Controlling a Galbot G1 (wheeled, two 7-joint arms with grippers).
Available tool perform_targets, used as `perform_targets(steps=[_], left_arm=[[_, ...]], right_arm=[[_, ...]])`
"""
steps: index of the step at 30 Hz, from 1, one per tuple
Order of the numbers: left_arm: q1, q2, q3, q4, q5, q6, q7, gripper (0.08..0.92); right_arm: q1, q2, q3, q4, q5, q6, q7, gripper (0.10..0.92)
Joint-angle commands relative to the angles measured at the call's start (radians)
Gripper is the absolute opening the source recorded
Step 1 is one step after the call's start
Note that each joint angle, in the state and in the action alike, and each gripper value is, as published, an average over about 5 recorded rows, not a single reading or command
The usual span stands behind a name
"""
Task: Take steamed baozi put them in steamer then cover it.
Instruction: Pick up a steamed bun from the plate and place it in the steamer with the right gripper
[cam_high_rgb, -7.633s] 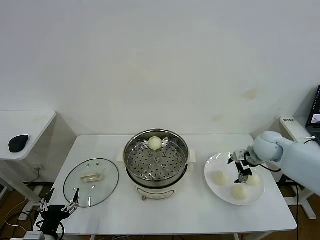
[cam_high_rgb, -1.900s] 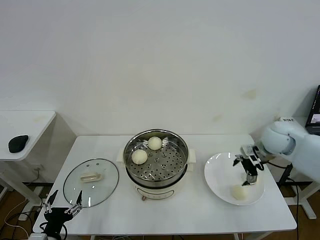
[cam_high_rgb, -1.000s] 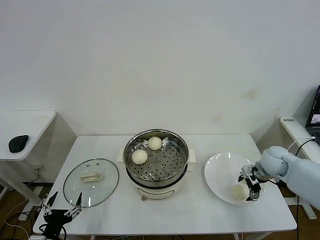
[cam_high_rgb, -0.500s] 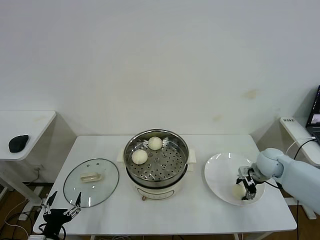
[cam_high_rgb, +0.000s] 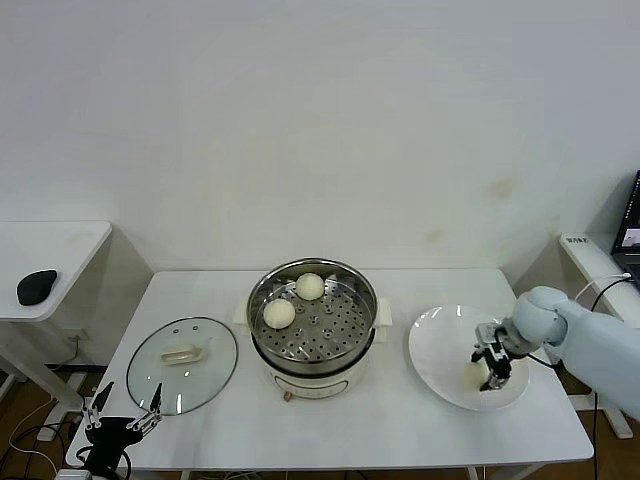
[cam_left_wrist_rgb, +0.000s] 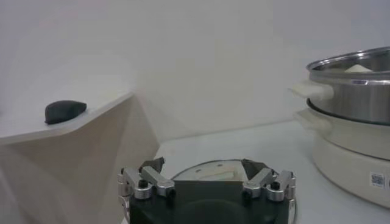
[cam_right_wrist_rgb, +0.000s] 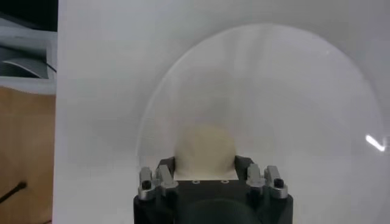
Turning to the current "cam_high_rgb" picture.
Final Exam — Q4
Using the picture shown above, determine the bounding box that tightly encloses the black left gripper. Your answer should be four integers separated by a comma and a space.
74, 382, 164, 474

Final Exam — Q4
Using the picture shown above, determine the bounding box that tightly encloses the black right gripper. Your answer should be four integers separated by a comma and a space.
469, 327, 517, 392

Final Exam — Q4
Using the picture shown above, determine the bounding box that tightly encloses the white steamed baozi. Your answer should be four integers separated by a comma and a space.
295, 272, 325, 302
262, 298, 296, 330
462, 362, 494, 394

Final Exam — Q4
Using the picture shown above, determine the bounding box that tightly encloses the round glass pot lid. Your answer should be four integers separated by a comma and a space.
126, 314, 240, 416

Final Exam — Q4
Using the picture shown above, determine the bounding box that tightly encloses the perforated steel steamer pot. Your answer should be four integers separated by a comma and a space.
233, 257, 395, 366

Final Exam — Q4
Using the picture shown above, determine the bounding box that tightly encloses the large white plate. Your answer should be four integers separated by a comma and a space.
408, 304, 531, 412

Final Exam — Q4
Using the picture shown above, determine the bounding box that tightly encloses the black computer mouse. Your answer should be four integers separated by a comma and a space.
17, 268, 60, 305

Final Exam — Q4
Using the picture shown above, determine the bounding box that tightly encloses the white side desk with laptop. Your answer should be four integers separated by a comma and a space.
558, 232, 640, 441

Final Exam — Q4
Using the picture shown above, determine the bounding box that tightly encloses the cream electric cooker base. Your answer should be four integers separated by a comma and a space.
234, 319, 391, 404

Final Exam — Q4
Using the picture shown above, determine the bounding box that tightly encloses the white side desk with mouse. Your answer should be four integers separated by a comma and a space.
0, 221, 115, 416

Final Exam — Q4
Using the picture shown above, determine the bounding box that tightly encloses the black laptop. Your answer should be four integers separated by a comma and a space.
610, 170, 640, 291

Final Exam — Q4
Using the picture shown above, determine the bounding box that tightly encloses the black floor cable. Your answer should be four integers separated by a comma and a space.
0, 419, 81, 461

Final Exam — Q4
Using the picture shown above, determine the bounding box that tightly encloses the thin white floor cable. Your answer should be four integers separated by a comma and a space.
8, 397, 54, 456

